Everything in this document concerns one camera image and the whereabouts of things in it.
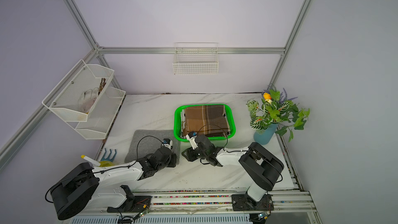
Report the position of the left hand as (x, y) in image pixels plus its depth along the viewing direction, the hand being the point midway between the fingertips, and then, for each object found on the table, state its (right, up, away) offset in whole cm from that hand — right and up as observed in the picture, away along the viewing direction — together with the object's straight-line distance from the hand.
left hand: (176, 159), depth 88 cm
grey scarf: (-20, +9, +4) cm, 22 cm away
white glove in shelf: (-44, +34, -10) cm, 56 cm away
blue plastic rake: (-40, 0, 0) cm, 40 cm away
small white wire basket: (+11, +61, +8) cm, 63 cm away
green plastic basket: (+33, +25, +9) cm, 42 cm away
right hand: (+6, +3, -1) cm, 7 cm away
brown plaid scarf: (+21, +22, +5) cm, 31 cm away
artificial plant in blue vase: (+47, +27, -22) cm, 59 cm away
